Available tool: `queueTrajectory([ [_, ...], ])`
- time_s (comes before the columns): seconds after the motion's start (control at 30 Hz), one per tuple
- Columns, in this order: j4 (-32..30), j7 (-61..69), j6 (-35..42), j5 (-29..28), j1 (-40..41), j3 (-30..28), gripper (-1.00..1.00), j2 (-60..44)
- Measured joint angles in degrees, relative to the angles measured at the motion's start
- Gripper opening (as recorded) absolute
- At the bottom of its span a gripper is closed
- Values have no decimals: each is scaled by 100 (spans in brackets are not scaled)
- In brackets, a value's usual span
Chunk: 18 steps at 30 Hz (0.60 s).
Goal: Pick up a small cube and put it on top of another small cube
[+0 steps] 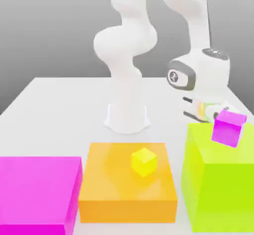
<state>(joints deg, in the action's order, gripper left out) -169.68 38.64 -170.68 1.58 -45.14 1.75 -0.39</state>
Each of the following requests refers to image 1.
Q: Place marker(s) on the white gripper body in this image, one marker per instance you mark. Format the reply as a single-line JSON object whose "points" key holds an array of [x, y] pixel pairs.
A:
{"points": [[213, 108]]}

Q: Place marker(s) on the small magenta cube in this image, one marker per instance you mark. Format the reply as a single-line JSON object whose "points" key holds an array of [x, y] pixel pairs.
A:
{"points": [[228, 128]]}

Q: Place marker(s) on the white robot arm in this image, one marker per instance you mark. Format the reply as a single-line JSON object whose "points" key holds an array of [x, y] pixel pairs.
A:
{"points": [[124, 64]]}

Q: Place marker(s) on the small yellow cube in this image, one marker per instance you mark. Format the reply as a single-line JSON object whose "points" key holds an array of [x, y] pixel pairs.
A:
{"points": [[143, 162]]}

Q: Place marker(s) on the large lime green box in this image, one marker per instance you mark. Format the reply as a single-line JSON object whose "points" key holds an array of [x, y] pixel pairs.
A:
{"points": [[222, 189]]}

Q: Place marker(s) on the large orange box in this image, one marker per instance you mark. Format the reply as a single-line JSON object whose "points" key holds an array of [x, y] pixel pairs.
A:
{"points": [[127, 195]]}

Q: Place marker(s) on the large magenta box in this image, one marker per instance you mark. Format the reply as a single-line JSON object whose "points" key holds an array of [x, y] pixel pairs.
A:
{"points": [[35, 191]]}

